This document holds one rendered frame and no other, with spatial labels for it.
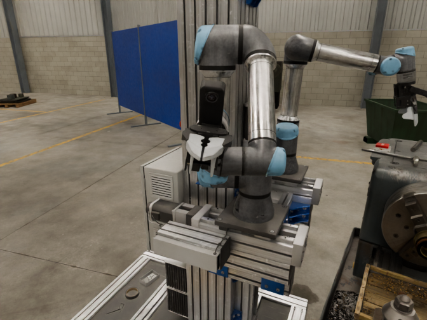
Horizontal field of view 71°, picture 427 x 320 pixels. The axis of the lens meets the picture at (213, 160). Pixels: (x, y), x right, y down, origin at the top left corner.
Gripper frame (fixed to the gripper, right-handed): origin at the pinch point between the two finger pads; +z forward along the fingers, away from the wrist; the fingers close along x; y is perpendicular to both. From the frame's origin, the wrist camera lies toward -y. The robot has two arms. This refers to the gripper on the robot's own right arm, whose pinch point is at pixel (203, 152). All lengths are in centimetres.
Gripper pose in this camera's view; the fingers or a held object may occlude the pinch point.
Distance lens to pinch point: 46.2
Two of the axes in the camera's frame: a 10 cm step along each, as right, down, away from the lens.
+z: -0.7, 3.3, -9.4
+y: -1.4, 9.3, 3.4
